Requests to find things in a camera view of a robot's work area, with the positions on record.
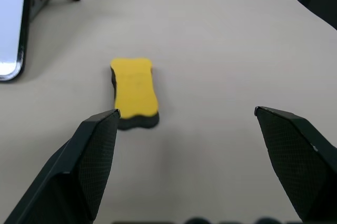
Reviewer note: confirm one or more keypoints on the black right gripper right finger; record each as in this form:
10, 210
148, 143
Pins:
292, 155

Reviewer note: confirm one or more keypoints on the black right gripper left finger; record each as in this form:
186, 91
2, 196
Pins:
79, 166

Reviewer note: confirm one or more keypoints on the yellow and black board eraser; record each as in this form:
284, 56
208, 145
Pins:
135, 90

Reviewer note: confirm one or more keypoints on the black-framed whiteboard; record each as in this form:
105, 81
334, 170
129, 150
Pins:
11, 24

